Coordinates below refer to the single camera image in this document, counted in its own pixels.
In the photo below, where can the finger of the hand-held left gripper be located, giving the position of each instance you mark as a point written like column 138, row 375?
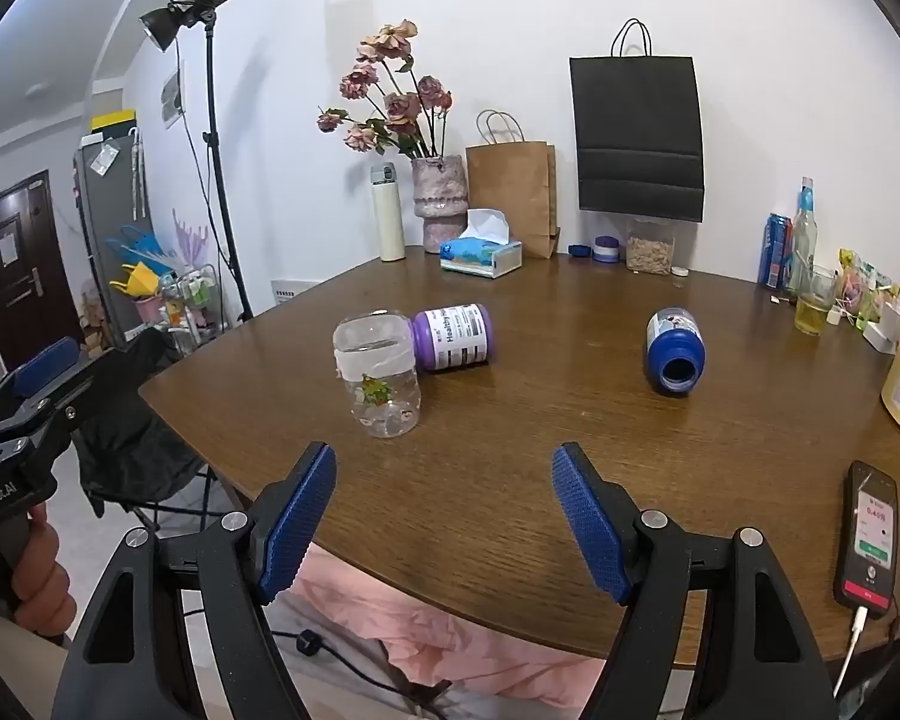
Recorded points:
column 45, row 365
column 52, row 420

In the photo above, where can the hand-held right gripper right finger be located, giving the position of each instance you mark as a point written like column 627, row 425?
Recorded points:
column 592, row 532

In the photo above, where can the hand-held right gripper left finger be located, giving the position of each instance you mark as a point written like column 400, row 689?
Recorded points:
column 296, row 529

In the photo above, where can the person's left forearm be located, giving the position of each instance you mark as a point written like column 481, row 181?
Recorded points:
column 11, row 660

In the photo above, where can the person's left hand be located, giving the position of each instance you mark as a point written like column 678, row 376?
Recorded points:
column 41, row 585

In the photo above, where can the dark brown door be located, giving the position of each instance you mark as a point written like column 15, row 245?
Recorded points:
column 7, row 300

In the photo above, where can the black folding chair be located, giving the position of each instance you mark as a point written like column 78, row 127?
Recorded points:
column 131, row 427

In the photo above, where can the yellow and blue plastic toys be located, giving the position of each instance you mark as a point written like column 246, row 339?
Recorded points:
column 141, row 274

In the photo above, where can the clear plastic jar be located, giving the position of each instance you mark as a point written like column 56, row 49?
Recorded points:
column 379, row 379

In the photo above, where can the grey refrigerator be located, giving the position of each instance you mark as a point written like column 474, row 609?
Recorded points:
column 105, row 202

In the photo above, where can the pink cloth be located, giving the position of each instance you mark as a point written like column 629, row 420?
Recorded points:
column 435, row 637

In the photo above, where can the blue plastic bottle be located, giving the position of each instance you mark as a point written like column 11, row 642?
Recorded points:
column 673, row 349

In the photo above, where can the white bottle with purple cap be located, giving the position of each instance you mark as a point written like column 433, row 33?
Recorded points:
column 456, row 336

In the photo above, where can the yellow box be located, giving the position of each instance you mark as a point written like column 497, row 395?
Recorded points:
column 112, row 122

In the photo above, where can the black smartphone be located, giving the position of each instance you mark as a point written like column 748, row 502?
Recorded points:
column 866, row 540

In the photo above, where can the blue jar lid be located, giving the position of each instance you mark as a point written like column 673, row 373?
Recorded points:
column 580, row 250

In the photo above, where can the clear container with grains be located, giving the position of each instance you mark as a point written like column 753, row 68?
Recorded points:
column 650, row 251

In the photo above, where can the tissue box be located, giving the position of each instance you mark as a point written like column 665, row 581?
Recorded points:
column 484, row 251

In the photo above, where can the glass of yellow liquid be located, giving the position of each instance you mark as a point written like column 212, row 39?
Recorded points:
column 813, row 311

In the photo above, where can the white thermos bottle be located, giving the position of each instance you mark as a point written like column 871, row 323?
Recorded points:
column 388, row 217

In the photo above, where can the blue drink can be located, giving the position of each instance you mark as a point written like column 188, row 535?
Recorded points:
column 775, row 251

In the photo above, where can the brown paper bag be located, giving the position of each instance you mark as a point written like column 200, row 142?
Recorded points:
column 511, row 195

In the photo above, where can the white charger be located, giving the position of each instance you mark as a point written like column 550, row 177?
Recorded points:
column 886, row 326

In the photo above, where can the pink stone vase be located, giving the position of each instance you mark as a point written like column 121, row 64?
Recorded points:
column 439, row 199

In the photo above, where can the glass bottle with blue label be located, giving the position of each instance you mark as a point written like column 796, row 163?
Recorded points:
column 802, row 240

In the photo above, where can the colourful snack packets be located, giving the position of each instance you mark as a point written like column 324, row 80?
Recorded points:
column 866, row 281

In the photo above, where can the black studio light on stand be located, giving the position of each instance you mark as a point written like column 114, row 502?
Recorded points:
column 187, row 4

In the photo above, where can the black paper bag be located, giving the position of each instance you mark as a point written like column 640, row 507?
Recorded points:
column 637, row 135

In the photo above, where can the dried pink flowers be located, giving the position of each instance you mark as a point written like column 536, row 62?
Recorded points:
column 394, row 101

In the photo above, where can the white wall socket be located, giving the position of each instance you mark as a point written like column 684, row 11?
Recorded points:
column 295, row 291

